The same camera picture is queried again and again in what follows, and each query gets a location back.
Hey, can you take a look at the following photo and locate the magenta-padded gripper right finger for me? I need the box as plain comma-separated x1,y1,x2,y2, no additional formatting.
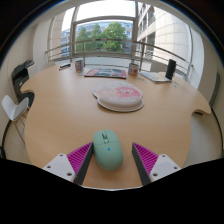
131,142,183,187

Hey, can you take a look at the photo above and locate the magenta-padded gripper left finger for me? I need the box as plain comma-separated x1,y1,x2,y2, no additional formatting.
42,142,94,186

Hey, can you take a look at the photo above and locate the mint green computer mouse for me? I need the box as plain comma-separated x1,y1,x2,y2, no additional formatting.
92,129,124,172

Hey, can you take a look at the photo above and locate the pink cartoon mouse pad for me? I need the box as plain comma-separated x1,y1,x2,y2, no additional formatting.
91,80,145,113

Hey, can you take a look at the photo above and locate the white shell chair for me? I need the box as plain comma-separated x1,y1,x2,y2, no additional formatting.
1,94,30,144

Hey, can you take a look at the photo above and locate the white and blue booklet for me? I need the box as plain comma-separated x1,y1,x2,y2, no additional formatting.
139,70,172,84

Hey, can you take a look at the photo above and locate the red and blue magazine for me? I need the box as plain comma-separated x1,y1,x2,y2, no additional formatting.
83,67,128,80

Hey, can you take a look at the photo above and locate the red white can planter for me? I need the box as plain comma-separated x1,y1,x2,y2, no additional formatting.
128,62,140,76

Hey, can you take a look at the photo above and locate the black cylinder speaker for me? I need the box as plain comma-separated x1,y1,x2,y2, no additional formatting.
165,58,177,81

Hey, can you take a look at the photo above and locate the dark blue stapler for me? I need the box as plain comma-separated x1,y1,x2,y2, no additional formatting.
58,63,72,71

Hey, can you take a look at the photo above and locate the printed pen cup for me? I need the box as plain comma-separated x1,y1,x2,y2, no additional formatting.
74,59,85,72

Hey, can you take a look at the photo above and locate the metal balcony railing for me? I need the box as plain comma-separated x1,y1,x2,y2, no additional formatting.
44,38,194,81

